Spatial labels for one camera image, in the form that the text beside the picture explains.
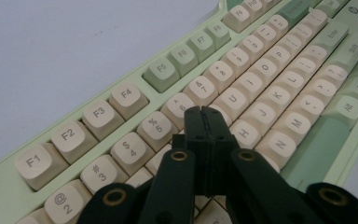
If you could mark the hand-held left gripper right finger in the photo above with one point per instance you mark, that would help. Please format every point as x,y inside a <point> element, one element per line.
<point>261,186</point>

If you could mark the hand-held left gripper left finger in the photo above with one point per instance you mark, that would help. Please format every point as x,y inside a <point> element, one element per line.
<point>174,186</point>

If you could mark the green and cream keyboard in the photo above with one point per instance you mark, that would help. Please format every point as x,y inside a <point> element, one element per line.
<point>127,99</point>

